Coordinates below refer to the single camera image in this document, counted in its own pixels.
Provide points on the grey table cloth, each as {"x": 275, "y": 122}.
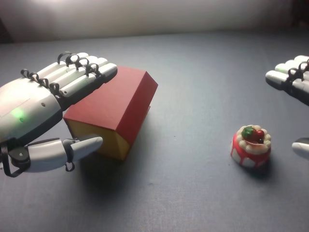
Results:
{"x": 183, "y": 188}

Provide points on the red and white toy cake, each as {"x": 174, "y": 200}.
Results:
{"x": 251, "y": 147}

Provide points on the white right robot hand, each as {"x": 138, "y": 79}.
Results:
{"x": 298, "y": 79}

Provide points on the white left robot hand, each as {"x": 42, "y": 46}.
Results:
{"x": 26, "y": 106}

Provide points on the red box lid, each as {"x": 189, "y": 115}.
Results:
{"x": 120, "y": 104}

